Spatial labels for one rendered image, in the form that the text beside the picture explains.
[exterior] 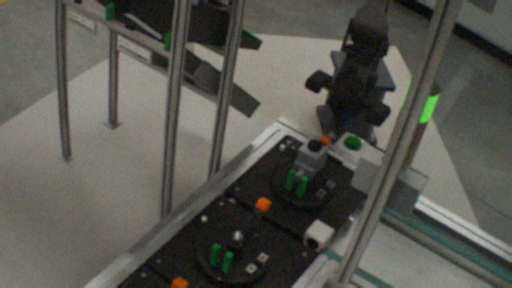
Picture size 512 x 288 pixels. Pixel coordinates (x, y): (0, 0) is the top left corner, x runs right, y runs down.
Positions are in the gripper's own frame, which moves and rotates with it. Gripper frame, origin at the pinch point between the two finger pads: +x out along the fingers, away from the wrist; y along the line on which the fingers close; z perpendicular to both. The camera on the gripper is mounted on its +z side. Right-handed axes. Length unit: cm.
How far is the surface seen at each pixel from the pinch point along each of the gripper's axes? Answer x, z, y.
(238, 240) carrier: 5.6, -38.3, -0.6
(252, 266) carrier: 9.1, -39.1, -4.8
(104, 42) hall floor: 110, 101, 178
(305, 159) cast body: 2.7, -14.7, 0.2
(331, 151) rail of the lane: 13.9, 3.9, 1.4
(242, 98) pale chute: 3.1, -7.2, 20.8
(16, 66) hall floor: 109, 50, 199
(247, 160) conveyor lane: 13.6, -12.5, 14.0
